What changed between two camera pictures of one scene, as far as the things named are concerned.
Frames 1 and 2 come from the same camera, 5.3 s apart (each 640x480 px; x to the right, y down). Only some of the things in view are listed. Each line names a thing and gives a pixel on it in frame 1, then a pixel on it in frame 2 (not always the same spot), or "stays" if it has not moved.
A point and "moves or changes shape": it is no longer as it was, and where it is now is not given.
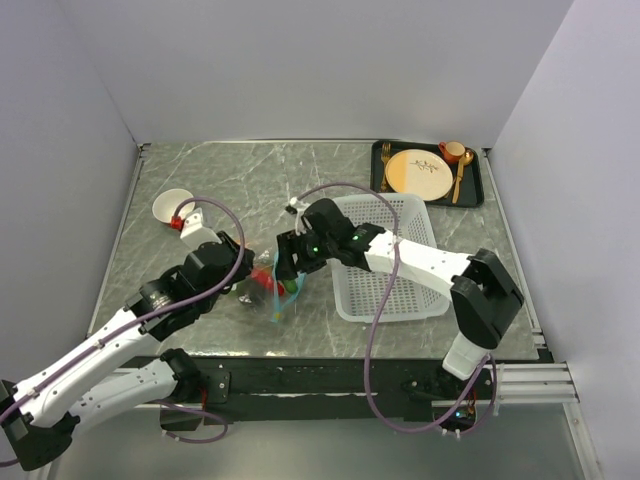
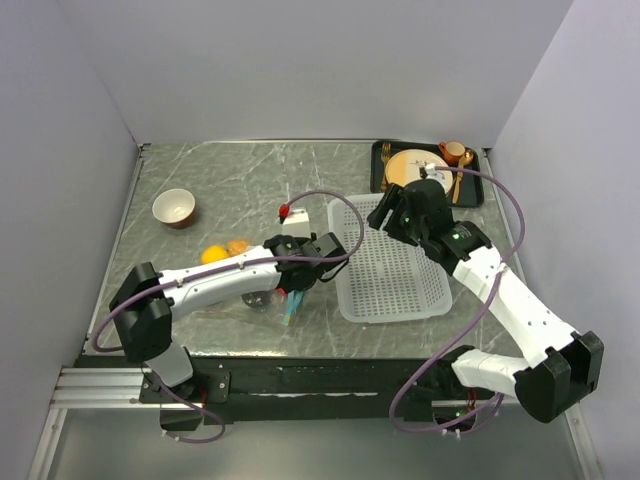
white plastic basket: (363, 296) stays
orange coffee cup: (452, 151) stays
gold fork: (385, 153) stays
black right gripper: (290, 244) to (376, 218)
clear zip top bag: (263, 290) moves or changes shape
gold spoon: (465, 160) stays
